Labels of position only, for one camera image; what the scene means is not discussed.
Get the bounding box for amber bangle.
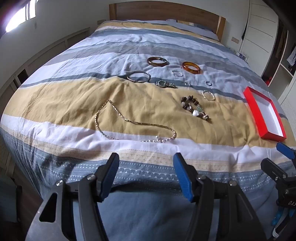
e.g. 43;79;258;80
182;61;201;75

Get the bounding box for grey-blue bed sheet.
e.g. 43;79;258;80
42;189;278;241

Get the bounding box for hanging clothes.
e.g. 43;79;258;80
286;45;296;70

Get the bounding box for wooden headboard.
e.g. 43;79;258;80
109;1;226;42

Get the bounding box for window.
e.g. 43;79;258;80
3;0;38;33

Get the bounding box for metal wristwatch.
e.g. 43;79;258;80
155;80;178;89

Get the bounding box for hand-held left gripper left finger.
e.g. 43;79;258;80
28;152;121;241

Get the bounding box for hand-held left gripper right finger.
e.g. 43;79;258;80
173;152;266;241

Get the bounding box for silver bangle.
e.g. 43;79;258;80
126;71;151;83

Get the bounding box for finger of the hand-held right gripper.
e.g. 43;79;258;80
276;142;296;164
260;158;296;186

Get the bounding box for white wardrobe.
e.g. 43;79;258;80
239;0;296;78

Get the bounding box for grey-blue pillow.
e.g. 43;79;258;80
165;19;219;40

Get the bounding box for gold chain necklace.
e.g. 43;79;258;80
95;100;177;143

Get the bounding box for low wall cabinets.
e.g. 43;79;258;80
0;27;91;93

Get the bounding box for brown bead bracelet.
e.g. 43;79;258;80
181;96;211;122

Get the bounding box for striped duvet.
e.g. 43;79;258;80
0;20;296;202

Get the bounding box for brown bangle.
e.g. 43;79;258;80
147;57;168;68

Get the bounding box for thin gold hoop bracelet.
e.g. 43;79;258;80
201;90;216;102

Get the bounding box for red jewelry box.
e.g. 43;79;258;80
243;86;287;141

